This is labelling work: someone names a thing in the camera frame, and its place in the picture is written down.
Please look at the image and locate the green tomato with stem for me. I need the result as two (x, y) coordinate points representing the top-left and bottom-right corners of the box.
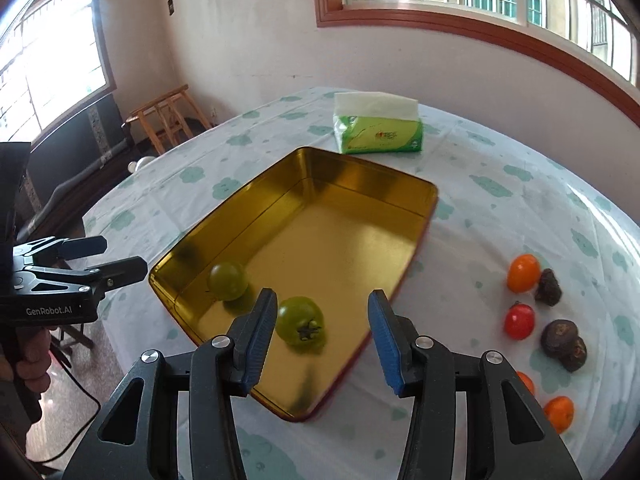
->
(275, 296), (327, 358)

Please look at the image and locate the green tissue pack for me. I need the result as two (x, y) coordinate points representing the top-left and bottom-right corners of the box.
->
(332, 91), (425, 156)

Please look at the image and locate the bright balcony door window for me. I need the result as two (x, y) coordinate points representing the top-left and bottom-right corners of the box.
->
(0, 0), (117, 146)

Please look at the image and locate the black cable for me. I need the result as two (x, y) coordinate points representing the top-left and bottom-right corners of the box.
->
(30, 347), (103, 471)

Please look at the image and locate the small round green tomato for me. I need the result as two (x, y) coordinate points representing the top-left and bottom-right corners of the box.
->
(207, 261), (249, 302)

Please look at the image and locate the wooden stool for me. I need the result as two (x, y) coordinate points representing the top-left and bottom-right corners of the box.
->
(125, 84), (213, 156)

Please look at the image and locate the dark low cabinet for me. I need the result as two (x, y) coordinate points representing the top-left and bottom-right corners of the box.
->
(15, 95), (136, 241)

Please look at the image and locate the wooden frame window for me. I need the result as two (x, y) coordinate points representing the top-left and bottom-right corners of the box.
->
(312, 0), (640, 128)

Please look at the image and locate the cloud print tablecloth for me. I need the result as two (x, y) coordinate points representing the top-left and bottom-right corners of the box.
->
(82, 85), (640, 480)

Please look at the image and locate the person's left hand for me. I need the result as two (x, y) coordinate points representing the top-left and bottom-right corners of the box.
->
(0, 326), (54, 400)

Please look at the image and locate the gold metal tin box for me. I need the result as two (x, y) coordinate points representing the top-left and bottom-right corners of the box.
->
(148, 146), (439, 423)

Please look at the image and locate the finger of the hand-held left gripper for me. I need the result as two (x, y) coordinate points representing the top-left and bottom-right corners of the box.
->
(12, 235), (109, 267)
(12, 256), (149, 306)

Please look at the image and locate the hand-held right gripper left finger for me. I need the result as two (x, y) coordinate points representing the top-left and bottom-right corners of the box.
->
(62, 287), (279, 480)

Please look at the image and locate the red cherry tomato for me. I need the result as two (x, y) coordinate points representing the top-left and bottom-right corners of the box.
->
(503, 301), (537, 342)

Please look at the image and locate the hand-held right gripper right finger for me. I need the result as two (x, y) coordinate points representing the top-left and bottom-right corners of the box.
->
(367, 289), (583, 480)

